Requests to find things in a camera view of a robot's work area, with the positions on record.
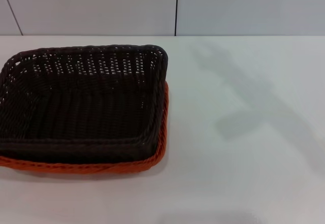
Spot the dark brown woven plastic basket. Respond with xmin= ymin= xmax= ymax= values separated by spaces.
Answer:
xmin=0 ymin=44 xmax=169 ymax=165

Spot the orange woven plastic basket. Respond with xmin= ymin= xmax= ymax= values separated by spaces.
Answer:
xmin=0 ymin=80 xmax=170 ymax=176

